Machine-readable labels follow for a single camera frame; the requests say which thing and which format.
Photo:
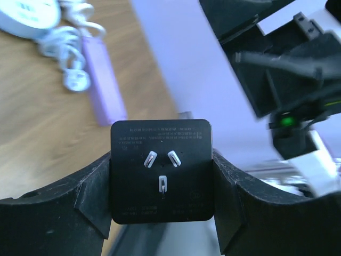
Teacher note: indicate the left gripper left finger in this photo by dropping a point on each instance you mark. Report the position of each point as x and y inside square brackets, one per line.
[68, 217]

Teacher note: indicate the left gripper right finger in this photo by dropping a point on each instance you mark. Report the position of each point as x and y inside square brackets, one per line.
[254, 218]

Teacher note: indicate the black cube socket adapter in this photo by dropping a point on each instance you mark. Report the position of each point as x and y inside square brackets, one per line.
[161, 171]

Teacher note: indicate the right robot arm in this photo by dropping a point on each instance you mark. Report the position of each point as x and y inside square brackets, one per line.
[291, 76]

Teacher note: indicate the purple power strip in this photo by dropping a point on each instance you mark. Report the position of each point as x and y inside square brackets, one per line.
[104, 93]

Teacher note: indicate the blue round socket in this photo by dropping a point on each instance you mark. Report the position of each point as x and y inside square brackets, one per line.
[29, 19]

